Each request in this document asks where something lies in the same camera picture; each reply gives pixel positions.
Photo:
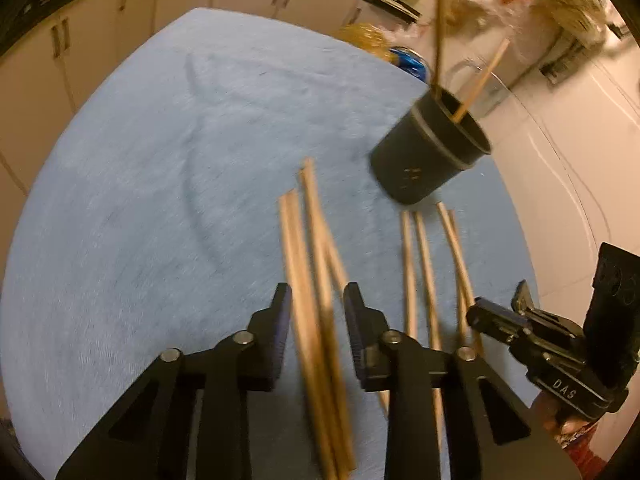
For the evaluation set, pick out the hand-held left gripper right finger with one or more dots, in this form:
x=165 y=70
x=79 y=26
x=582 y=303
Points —
x=352 y=330

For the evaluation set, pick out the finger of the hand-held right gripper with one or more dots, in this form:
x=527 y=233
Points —
x=524 y=300
x=495 y=320

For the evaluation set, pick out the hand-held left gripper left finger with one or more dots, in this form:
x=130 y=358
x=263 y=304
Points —
x=282 y=330

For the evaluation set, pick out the wooden chopstick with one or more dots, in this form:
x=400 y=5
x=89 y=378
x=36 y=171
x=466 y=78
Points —
x=480 y=80
x=407 y=270
x=320 y=260
x=439 y=35
x=462 y=320
x=300 y=285
x=337 y=265
x=457 y=255
x=426 y=270

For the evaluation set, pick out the black cup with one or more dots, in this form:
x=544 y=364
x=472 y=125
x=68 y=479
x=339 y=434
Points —
x=425 y=160

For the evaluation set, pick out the person's right hand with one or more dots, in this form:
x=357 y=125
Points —
x=552 y=410

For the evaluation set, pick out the white appliance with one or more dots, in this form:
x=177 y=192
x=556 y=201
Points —
x=575 y=160

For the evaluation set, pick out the blue tablecloth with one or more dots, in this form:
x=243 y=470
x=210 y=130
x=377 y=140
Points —
x=150 y=210

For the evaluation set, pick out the clear glass jug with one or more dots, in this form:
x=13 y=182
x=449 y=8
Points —
x=482 y=95

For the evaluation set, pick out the blue plastic bag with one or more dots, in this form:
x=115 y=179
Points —
x=410 y=62

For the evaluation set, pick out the yellow plastic bag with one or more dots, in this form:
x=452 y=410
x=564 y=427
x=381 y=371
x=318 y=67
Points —
x=365 y=37

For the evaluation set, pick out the beige crumpled bag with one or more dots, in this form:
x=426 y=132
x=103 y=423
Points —
x=570 y=0

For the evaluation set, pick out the beige kitchen cabinets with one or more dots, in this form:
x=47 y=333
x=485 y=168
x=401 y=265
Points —
x=30 y=85

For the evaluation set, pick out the black kitchen countertop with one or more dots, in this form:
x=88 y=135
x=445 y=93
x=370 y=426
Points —
x=25 y=15

